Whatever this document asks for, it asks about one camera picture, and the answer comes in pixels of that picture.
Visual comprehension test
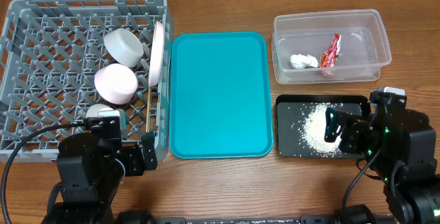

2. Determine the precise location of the white rice pile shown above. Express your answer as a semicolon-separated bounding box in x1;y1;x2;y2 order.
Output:
291;102;346;158

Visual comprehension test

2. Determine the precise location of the wooden chopstick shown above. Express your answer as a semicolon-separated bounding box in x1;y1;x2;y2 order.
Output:
145;87;152;133

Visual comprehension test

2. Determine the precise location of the red snack wrapper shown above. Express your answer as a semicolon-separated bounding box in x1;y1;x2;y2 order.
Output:
319;34;341;77

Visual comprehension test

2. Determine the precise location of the white plastic cup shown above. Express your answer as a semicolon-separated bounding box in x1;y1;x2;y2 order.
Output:
86;104;113;118

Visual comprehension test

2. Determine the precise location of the clear plastic wrap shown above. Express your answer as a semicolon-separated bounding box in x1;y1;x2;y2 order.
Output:
289;54;319;69

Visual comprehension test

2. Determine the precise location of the small pink plate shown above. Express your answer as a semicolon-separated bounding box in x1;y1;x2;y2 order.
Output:
94;63;138;104

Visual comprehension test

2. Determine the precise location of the large white round plate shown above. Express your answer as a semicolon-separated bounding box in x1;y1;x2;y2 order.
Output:
148;21;165;87

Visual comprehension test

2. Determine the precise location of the grey round bowl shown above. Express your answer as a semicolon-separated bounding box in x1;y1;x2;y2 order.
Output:
103;28;144;67

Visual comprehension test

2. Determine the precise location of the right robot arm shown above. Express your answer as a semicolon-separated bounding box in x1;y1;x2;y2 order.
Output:
324;107;439;223

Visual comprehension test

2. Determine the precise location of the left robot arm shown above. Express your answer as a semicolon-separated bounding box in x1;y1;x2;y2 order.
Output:
42;131;157;224

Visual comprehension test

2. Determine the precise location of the clear plastic waste bin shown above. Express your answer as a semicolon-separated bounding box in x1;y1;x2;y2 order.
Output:
272;9;392;85

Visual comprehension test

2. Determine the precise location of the black plastic tray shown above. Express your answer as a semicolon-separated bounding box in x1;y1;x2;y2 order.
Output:
275;94;371;159

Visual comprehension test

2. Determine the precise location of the teal plastic serving tray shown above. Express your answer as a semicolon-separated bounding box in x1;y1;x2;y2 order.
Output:
169;32;274;159

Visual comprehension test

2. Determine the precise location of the grey plastic dish rack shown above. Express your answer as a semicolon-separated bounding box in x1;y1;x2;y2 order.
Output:
1;0;174;162

